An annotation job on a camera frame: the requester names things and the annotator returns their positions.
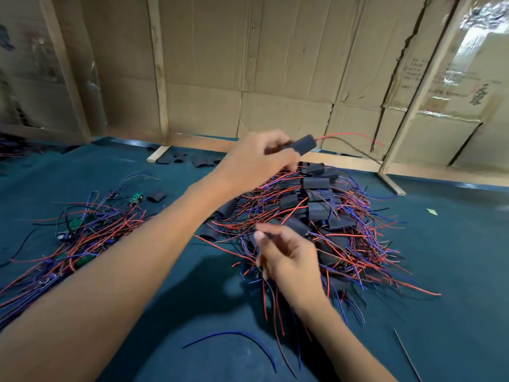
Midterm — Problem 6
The thin wooden post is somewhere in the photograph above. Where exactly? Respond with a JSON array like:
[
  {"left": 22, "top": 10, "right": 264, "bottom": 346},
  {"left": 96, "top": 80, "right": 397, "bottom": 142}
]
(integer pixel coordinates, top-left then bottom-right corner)
[{"left": 145, "top": 0, "right": 170, "bottom": 164}]

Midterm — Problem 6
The pile of black sleeve pieces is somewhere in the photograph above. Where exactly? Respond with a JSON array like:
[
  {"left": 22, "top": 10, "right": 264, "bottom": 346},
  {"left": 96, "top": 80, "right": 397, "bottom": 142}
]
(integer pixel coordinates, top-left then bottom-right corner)
[{"left": 147, "top": 147, "right": 227, "bottom": 204}]

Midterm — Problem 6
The wire pile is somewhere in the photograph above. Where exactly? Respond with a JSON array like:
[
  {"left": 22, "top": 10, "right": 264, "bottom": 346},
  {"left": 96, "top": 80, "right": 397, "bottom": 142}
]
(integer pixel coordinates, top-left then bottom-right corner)
[{"left": 0, "top": 135, "right": 29, "bottom": 160}]

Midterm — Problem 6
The person's left forearm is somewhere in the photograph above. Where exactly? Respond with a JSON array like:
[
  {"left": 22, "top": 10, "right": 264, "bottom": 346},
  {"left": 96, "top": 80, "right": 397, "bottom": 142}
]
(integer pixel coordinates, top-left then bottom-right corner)
[{"left": 0, "top": 175, "right": 235, "bottom": 382}]

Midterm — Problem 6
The loose blue wire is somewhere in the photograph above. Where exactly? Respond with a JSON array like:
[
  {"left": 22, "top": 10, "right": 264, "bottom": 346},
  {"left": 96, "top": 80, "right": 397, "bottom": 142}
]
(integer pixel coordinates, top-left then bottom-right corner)
[{"left": 181, "top": 330, "right": 278, "bottom": 373}]

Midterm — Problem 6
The pale slanted wooden post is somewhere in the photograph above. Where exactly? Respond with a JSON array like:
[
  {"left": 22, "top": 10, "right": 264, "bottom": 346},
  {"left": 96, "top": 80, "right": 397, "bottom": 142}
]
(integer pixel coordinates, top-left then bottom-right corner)
[{"left": 378, "top": 0, "right": 472, "bottom": 196}]

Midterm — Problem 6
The pile of sleeved wired boards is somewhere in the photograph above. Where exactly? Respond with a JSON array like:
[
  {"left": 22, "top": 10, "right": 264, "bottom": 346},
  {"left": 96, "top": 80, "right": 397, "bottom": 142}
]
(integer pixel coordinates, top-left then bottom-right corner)
[{"left": 195, "top": 161, "right": 442, "bottom": 355}]

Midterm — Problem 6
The person's right forearm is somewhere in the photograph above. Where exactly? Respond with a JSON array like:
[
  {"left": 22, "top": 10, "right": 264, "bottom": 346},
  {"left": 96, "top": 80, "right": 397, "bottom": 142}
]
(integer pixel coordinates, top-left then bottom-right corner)
[{"left": 298, "top": 298, "right": 399, "bottom": 382}]

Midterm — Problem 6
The wide wooden post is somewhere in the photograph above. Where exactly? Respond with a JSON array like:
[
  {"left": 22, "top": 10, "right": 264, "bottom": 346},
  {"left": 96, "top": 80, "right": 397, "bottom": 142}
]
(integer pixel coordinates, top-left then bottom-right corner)
[{"left": 37, "top": 0, "right": 91, "bottom": 144}]

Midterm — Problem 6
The clear plastic sheet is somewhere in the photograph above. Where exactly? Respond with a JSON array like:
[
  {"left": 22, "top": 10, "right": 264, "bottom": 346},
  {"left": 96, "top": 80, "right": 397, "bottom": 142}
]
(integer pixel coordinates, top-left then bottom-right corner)
[{"left": 441, "top": 0, "right": 509, "bottom": 116}]

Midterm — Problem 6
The pile of unsleeved wired boards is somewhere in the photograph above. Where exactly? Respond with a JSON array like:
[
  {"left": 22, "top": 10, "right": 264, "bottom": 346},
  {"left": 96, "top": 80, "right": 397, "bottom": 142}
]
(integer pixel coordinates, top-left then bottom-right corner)
[{"left": 0, "top": 172, "right": 160, "bottom": 331}]

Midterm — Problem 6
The person's right hand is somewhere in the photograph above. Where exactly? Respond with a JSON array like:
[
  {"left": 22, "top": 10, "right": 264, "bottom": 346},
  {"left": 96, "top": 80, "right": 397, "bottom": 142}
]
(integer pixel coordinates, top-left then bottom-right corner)
[{"left": 253, "top": 222, "right": 329, "bottom": 315}]

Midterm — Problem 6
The wooden ledge board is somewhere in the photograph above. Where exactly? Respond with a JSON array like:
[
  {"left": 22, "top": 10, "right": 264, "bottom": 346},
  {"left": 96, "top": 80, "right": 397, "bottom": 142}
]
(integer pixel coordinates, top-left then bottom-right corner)
[{"left": 103, "top": 127, "right": 509, "bottom": 192}]

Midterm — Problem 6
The person's left hand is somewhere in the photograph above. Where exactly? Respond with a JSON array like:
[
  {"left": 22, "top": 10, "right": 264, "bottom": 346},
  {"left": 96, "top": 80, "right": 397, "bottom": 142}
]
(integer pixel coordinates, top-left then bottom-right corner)
[{"left": 215, "top": 129, "right": 302, "bottom": 196}]

